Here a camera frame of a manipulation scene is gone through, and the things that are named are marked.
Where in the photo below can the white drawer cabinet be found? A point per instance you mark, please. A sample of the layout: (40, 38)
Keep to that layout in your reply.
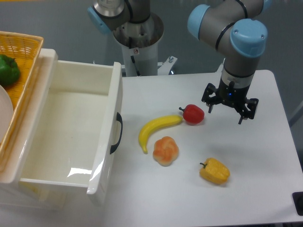
(14, 190)

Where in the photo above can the black corner object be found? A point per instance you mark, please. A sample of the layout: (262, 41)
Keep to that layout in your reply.
(298, 202)

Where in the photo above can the white metal base bracket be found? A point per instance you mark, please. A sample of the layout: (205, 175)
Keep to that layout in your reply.
(166, 67)

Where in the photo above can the red bell pepper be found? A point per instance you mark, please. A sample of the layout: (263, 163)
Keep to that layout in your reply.
(192, 114)

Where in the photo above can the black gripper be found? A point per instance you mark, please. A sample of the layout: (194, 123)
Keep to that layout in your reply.
(230, 96)

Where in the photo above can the yellow woven basket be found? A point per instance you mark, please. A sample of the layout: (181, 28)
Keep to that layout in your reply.
(25, 49)

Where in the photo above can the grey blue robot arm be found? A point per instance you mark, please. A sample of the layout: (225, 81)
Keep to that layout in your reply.
(230, 28)

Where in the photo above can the yellow bell pepper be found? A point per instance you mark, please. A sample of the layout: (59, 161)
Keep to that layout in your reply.
(214, 171)

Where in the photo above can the yellow banana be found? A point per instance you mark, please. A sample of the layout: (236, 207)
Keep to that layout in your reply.
(154, 125)

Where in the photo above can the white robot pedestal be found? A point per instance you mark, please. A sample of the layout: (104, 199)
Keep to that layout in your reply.
(139, 44)

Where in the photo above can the white plate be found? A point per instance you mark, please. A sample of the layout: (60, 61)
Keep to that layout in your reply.
(6, 112)

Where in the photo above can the green bell pepper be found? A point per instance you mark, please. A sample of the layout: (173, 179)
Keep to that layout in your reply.
(9, 71)

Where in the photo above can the white open drawer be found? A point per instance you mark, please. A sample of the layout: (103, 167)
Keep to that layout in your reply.
(71, 146)

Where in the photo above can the black drawer handle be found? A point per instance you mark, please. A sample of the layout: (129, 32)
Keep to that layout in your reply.
(119, 133)

